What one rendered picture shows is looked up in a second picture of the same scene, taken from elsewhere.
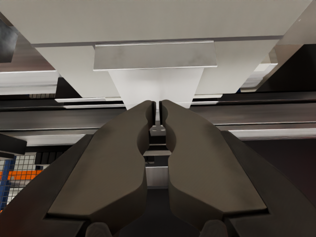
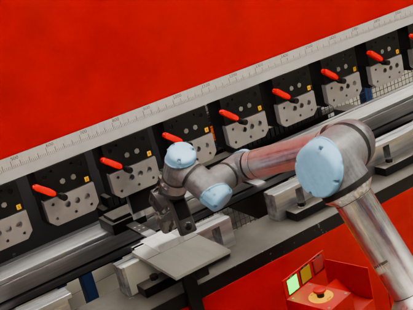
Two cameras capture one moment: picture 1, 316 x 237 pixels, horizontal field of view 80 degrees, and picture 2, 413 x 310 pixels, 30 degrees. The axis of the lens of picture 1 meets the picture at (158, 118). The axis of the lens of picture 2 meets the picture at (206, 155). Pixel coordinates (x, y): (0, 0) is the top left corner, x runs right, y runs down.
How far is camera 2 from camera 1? 208 cm
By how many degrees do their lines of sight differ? 26
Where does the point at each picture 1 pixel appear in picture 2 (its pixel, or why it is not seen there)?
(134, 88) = (168, 237)
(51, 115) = (196, 207)
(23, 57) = (208, 234)
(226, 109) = (83, 261)
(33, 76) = (202, 227)
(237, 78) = (139, 253)
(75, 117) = not seen: hidden behind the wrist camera
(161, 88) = (160, 240)
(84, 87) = not seen: hidden behind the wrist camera
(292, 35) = (96, 302)
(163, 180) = (146, 210)
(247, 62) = (144, 255)
